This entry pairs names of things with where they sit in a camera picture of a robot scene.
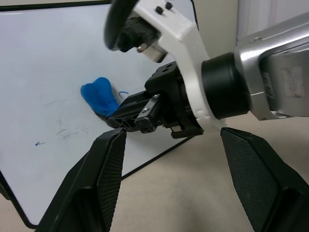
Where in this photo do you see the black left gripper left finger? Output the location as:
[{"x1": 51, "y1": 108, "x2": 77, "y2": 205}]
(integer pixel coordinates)
[{"x1": 36, "y1": 127, "x2": 127, "y2": 232}]

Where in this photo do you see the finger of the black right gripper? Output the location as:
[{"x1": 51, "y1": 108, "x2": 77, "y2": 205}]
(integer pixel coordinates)
[{"x1": 107, "y1": 91, "x2": 155, "y2": 133}]

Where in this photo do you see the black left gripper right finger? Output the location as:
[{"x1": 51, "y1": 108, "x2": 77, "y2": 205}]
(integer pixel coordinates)
[{"x1": 221, "y1": 127, "x2": 309, "y2": 232}]

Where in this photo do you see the blue whiteboard eraser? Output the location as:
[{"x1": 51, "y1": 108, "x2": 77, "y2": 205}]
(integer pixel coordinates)
[{"x1": 80, "y1": 77, "x2": 122, "y2": 118}]

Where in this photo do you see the black-framed whiteboard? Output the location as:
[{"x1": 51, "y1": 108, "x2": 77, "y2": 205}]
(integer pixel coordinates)
[{"x1": 0, "y1": 0, "x2": 199, "y2": 230}]

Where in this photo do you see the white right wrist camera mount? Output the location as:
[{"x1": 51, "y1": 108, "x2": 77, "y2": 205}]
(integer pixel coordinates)
[{"x1": 131, "y1": 0, "x2": 228, "y2": 133}]

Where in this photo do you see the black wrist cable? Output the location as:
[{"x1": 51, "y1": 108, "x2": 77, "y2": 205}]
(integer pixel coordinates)
[{"x1": 104, "y1": 0, "x2": 168, "y2": 64}]

